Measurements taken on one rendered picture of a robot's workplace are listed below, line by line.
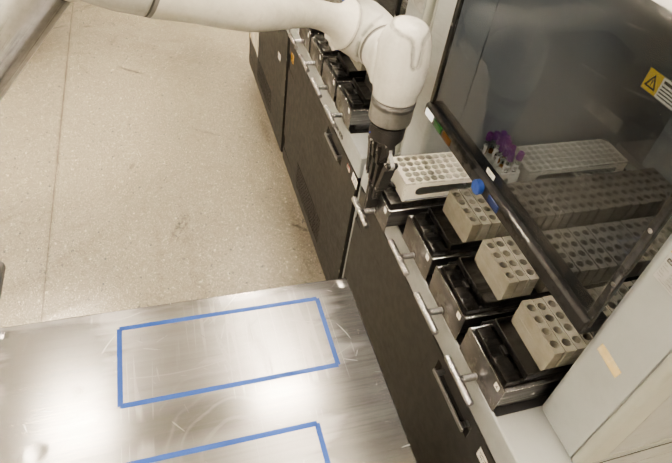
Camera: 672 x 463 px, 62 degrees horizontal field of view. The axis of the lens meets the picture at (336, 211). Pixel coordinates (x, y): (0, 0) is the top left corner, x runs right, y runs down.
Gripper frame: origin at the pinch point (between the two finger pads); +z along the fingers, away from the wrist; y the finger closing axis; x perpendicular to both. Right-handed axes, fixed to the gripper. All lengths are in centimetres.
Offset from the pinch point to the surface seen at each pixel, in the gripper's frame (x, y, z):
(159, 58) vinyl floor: 41, 216, 80
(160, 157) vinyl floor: 47, 124, 80
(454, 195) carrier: -14.1, -10.5, -7.0
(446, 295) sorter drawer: -5.5, -30.0, 1.2
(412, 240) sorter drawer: -5.5, -13.0, 3.0
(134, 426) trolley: 53, -46, -2
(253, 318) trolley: 33.1, -30.3, -1.9
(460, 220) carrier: -13.0, -16.7, -5.6
